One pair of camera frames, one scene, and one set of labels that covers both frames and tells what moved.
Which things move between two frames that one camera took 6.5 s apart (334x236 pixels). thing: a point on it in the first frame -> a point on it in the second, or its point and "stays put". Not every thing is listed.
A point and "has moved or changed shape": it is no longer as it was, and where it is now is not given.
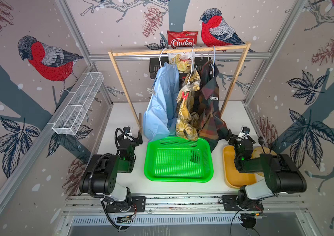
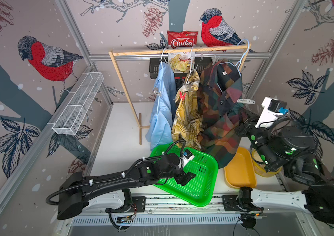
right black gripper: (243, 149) -> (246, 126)
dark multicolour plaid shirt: (207, 102) has moved or changed shape
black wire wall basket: (154, 65) stays put
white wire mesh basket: (69, 121) stays put
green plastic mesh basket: (179, 159) has moved or changed shape
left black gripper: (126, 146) -> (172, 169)
